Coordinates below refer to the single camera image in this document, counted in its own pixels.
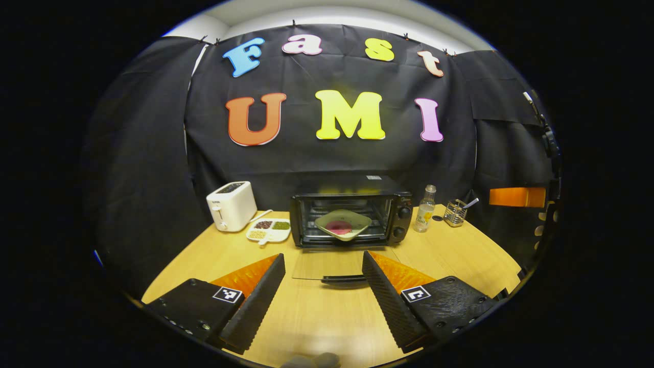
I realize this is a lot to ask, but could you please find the white divided bean plate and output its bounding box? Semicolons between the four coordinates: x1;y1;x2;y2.
246;218;292;246

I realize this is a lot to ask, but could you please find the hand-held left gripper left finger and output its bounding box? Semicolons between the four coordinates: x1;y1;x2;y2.
143;252;287;355

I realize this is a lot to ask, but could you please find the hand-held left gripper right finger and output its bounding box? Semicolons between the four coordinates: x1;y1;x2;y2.
361;250;500;354

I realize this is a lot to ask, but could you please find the cream food dish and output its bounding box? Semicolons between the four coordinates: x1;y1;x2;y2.
314;209;372;241

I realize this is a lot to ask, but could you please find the white toaster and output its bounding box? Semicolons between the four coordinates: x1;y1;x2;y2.
206;181;258;233

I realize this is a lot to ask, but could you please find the wire mesh basket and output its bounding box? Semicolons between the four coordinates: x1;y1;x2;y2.
443;199;468;227

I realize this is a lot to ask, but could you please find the black electric oven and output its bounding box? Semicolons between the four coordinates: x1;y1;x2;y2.
290;176;413;286

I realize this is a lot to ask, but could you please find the clear glass bottle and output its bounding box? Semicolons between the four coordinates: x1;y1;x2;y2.
413;185;436;233

